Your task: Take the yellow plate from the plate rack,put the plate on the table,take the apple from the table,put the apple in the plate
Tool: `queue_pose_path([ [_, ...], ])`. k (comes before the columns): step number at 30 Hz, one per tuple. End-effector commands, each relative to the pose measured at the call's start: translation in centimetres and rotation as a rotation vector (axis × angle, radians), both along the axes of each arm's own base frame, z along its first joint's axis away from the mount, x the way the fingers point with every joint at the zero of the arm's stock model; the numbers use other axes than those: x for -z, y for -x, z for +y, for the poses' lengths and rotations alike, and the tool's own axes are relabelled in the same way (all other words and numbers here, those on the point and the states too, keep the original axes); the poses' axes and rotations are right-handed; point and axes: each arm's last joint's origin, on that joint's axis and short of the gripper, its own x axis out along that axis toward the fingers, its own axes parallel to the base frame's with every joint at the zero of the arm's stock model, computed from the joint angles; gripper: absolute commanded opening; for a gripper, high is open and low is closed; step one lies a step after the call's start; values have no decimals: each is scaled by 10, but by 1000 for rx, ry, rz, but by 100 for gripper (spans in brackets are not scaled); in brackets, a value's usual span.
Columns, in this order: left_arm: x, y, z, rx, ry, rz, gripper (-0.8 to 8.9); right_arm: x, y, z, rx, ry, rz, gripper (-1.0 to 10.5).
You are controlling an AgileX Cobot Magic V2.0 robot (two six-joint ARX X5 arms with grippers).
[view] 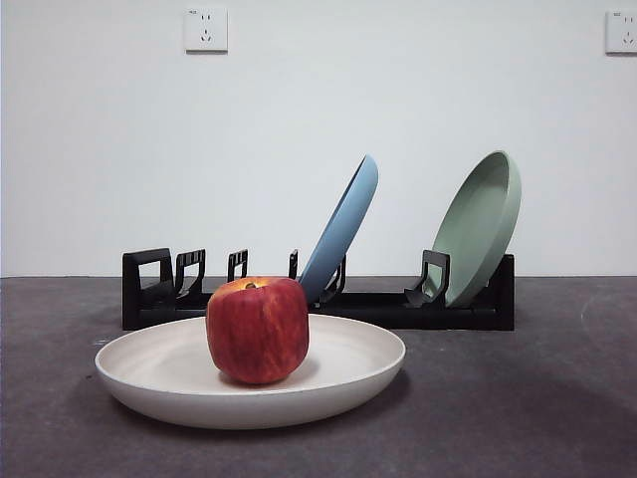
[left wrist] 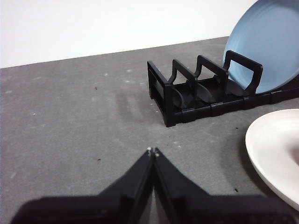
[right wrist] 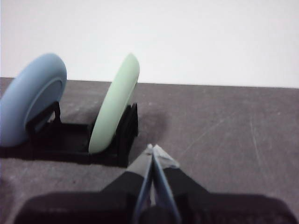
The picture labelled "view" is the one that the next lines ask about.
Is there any red apple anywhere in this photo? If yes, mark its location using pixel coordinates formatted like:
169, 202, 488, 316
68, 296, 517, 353
205, 276, 311, 385

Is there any pale yellow plate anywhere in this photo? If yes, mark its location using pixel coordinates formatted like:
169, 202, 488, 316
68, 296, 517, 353
94, 313, 407, 431

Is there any blue plate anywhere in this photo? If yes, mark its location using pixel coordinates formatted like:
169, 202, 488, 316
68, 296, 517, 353
297, 153, 379, 306

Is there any black plate rack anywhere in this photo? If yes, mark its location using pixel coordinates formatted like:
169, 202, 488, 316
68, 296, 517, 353
121, 247, 516, 331

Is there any green plate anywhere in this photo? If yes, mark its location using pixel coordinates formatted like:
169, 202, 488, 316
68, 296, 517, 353
430, 150, 523, 308

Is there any white wall socket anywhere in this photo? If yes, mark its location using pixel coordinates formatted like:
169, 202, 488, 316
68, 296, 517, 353
604, 10, 637, 56
184, 7, 229, 54

